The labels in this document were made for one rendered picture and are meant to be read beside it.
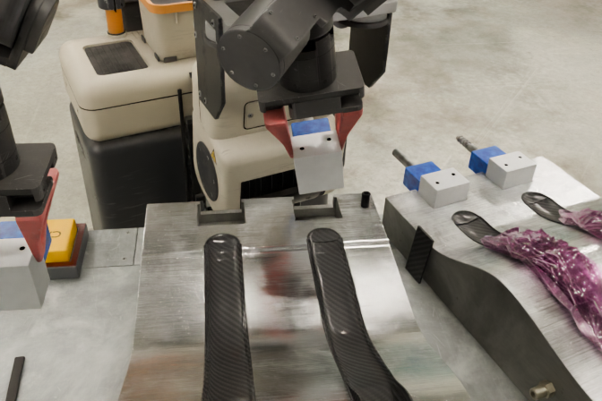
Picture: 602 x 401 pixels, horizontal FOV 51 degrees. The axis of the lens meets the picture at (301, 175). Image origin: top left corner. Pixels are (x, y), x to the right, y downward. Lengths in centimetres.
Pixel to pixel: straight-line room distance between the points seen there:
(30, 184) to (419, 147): 217
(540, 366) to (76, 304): 49
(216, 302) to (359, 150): 193
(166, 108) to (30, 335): 61
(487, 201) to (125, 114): 69
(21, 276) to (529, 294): 46
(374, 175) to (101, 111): 137
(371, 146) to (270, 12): 208
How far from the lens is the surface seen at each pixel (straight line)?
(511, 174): 86
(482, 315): 70
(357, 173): 238
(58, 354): 72
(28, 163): 55
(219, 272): 65
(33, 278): 59
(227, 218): 74
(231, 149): 99
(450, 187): 80
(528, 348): 66
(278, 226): 69
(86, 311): 75
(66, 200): 232
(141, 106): 122
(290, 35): 49
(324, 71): 59
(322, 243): 68
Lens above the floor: 133
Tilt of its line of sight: 35 degrees down
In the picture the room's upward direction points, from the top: 2 degrees clockwise
